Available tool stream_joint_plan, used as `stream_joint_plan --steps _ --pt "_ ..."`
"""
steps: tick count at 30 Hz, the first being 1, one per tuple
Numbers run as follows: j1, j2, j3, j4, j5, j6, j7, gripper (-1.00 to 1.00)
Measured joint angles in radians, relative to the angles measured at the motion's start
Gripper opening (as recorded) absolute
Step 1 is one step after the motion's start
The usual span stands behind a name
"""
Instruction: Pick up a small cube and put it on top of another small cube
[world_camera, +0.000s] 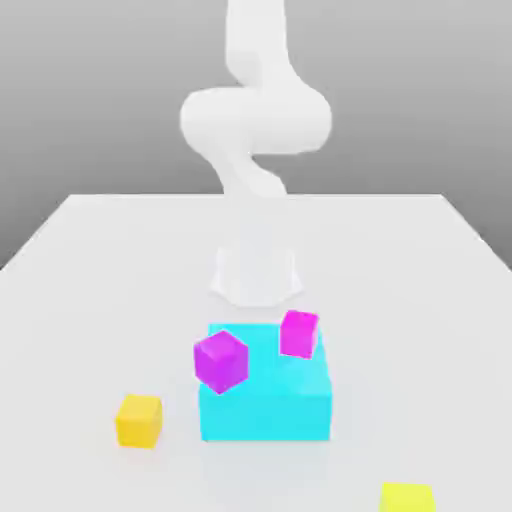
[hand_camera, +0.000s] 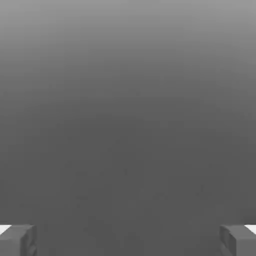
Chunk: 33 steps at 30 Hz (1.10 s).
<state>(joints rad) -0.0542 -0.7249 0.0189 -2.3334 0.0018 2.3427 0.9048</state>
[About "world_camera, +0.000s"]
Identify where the small magenta cube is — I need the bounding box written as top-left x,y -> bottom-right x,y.
278,309 -> 320,360

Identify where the small purple cube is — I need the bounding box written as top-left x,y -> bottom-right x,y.
193,329 -> 250,396

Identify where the small orange-yellow cube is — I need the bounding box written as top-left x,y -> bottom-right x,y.
114,393 -> 164,450

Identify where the small lemon yellow cube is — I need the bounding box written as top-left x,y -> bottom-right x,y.
378,482 -> 437,512

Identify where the large cyan box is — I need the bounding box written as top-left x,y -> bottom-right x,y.
198,322 -> 333,443

